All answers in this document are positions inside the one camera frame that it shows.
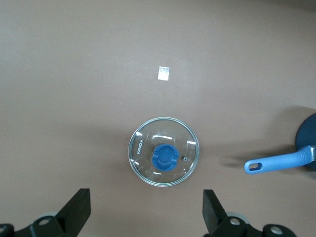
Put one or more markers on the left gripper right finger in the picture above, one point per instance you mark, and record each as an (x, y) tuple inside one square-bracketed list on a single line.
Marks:
[(217, 214)]

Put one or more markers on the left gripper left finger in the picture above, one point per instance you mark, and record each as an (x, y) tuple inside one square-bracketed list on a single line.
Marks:
[(74, 214)]

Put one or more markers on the glass lid with blue knob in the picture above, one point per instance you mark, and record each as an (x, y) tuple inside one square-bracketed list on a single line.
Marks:
[(164, 158)]

